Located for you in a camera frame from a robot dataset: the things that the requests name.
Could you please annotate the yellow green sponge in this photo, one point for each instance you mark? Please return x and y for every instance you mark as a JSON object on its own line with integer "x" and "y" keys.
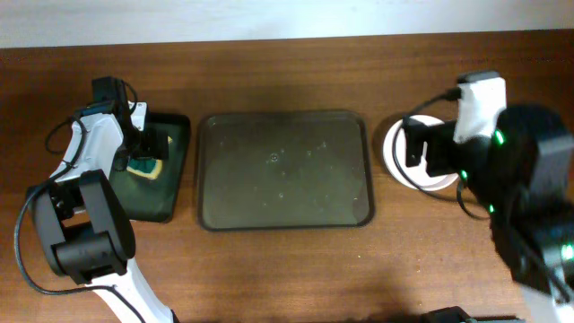
{"x": 145, "y": 168}

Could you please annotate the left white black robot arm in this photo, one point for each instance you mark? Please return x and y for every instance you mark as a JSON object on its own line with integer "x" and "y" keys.
{"x": 83, "y": 229}

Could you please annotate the small dark sponge tray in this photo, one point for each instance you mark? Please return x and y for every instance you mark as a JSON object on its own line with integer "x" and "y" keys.
{"x": 153, "y": 200}

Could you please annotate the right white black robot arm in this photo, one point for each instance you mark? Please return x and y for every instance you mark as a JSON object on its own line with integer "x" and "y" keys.
{"x": 515, "y": 159}

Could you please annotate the cream plate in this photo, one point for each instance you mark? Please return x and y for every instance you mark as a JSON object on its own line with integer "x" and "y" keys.
{"x": 398, "y": 150}

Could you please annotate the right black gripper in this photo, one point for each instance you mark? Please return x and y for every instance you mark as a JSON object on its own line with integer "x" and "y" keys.
{"x": 433, "y": 135}

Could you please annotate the white plate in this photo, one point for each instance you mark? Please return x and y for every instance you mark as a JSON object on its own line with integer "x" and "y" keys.
{"x": 427, "y": 183}

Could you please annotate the large dark plate tray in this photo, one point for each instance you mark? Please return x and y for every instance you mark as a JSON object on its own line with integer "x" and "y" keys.
{"x": 283, "y": 170}

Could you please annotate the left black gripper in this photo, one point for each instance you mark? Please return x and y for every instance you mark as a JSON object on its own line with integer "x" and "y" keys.
{"x": 154, "y": 150}

